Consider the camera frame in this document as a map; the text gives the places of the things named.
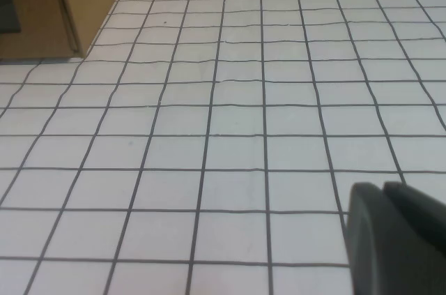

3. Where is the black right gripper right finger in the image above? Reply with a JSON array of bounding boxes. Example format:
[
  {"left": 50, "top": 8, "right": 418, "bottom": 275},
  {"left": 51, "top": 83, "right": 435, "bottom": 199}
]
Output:
[{"left": 383, "top": 181, "right": 446, "bottom": 257}]

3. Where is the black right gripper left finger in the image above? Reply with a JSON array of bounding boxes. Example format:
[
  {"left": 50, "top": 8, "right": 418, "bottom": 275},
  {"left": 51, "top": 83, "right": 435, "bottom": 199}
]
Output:
[{"left": 344, "top": 181, "right": 446, "bottom": 295}]

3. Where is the brown cardboard shoe box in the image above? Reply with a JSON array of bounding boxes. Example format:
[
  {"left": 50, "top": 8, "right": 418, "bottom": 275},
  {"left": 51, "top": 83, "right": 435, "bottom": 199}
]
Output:
[{"left": 0, "top": 0, "right": 136, "bottom": 64}]

